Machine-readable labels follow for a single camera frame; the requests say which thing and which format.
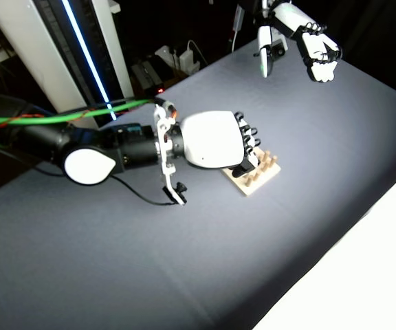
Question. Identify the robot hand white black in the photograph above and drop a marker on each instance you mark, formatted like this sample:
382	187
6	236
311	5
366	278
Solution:
215	139
318	43

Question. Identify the wooden peg block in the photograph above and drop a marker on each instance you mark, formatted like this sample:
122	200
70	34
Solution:
253	187

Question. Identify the white hanging adapter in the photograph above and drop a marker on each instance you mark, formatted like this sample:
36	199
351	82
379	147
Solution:
238	20

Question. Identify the black power strip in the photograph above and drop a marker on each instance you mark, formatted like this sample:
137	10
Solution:
146	77

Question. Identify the grey table cloth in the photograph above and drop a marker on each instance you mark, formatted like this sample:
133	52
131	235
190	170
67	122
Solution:
115	258

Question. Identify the white column with blue light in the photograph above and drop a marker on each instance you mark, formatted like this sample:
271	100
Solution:
29	51

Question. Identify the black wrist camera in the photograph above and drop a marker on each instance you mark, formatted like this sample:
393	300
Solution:
181	188
278	49

